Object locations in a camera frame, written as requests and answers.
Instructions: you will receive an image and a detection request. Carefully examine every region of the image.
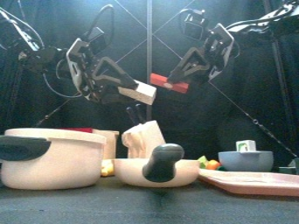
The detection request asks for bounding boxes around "pink tray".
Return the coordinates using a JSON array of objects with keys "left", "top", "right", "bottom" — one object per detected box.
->
[{"left": 198, "top": 168, "right": 299, "bottom": 198}]

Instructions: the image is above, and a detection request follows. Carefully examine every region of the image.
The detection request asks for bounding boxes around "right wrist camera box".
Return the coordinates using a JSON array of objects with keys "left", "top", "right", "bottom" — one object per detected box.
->
[{"left": 180, "top": 8, "right": 208, "bottom": 42}]

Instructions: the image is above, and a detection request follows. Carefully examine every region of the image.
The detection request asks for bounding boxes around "large cream toy pot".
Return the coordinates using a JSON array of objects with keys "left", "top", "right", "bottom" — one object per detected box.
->
[{"left": 0, "top": 127, "right": 108, "bottom": 191}]

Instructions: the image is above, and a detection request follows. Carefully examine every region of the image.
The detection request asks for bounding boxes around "green toy food piece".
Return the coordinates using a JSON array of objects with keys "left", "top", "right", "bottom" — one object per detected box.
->
[{"left": 196, "top": 155, "right": 211, "bottom": 170}]

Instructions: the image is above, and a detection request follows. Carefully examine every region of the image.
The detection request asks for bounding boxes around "white rice block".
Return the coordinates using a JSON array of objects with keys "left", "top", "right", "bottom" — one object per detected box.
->
[{"left": 116, "top": 80, "right": 158, "bottom": 106}]

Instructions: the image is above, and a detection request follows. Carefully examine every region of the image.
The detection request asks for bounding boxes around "black toy knife handle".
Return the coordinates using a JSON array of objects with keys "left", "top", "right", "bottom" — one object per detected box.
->
[
  {"left": 135, "top": 103, "right": 147, "bottom": 124},
  {"left": 126, "top": 106, "right": 138, "bottom": 126}
]

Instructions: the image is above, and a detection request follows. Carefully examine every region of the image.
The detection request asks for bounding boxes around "grey vertical frame pole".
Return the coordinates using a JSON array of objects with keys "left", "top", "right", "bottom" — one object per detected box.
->
[{"left": 146, "top": 0, "right": 155, "bottom": 121}]

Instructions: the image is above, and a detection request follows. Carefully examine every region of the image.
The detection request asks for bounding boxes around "cream saucepan with dark handle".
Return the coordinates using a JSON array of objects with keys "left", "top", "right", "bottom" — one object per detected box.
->
[{"left": 112, "top": 143, "right": 202, "bottom": 188}]

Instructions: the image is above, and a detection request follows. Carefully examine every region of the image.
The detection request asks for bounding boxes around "white green toy cube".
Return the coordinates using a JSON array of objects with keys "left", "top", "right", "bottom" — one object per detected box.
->
[{"left": 235, "top": 139, "right": 258, "bottom": 153}]

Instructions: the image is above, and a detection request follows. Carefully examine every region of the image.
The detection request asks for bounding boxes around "orange toy fruit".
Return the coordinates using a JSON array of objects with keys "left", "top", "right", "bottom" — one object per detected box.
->
[{"left": 206, "top": 159, "right": 223, "bottom": 172}]

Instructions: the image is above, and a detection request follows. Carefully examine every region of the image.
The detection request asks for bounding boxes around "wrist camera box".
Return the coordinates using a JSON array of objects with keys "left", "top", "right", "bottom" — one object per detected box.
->
[
  {"left": 80, "top": 26, "right": 108, "bottom": 56},
  {"left": 180, "top": 8, "right": 208, "bottom": 42}
]

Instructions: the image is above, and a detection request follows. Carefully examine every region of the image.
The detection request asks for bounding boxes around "yellow toy food piece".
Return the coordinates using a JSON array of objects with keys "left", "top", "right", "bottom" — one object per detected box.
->
[{"left": 100, "top": 158, "right": 116, "bottom": 178}]

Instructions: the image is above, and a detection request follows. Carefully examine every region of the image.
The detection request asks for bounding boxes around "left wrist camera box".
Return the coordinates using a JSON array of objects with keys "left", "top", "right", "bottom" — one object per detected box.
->
[{"left": 80, "top": 26, "right": 108, "bottom": 56}]

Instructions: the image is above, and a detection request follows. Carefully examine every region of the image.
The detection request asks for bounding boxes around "grey blue bowl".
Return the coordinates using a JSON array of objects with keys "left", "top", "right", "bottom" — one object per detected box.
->
[{"left": 218, "top": 150, "right": 275, "bottom": 172}]

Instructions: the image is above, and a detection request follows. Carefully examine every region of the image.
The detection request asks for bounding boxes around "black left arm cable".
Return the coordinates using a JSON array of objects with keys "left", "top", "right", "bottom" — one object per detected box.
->
[{"left": 42, "top": 56, "right": 84, "bottom": 99}]

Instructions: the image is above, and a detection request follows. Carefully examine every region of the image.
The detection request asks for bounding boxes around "red toy block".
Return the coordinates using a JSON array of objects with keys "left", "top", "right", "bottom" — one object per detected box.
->
[{"left": 150, "top": 73, "right": 191, "bottom": 95}]

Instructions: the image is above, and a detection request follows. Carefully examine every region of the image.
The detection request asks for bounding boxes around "cream toy knife block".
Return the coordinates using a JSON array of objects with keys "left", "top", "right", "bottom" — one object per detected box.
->
[{"left": 120, "top": 119, "right": 167, "bottom": 160}]

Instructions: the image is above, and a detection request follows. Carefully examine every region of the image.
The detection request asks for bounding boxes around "cream box with red top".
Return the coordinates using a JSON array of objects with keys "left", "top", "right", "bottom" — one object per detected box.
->
[{"left": 58, "top": 127, "right": 120, "bottom": 161}]

